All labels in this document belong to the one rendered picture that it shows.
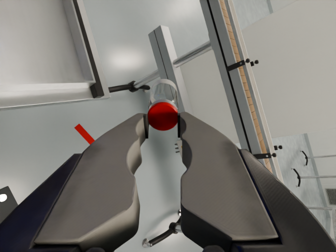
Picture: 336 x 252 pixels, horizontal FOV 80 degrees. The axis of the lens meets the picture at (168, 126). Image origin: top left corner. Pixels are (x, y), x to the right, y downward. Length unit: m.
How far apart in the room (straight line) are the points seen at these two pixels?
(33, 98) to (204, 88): 1.57
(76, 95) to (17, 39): 0.13
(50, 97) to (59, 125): 0.95
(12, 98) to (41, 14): 0.19
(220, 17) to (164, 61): 0.42
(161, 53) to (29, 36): 0.98
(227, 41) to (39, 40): 0.84
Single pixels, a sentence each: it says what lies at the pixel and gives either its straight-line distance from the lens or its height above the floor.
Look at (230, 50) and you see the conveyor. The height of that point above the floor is 0.93.
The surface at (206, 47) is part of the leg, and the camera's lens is 1.20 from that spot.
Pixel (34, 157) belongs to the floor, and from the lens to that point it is 1.33.
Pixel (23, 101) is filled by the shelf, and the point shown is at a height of 0.88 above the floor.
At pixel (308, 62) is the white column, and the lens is 1.62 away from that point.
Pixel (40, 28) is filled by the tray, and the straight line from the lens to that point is 0.50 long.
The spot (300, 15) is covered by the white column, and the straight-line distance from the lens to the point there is 1.67.
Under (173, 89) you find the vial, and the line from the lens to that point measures 0.15.
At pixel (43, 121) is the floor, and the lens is 1.37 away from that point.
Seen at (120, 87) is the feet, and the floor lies 0.11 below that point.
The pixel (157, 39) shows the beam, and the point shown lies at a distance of 1.40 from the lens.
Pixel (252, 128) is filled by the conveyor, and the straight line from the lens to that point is 1.07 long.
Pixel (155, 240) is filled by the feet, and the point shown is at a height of 0.09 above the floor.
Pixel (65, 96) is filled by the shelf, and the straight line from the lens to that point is 0.46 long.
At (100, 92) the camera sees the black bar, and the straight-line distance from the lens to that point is 0.47.
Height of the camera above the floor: 1.28
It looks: 41 degrees down
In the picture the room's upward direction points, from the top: 75 degrees clockwise
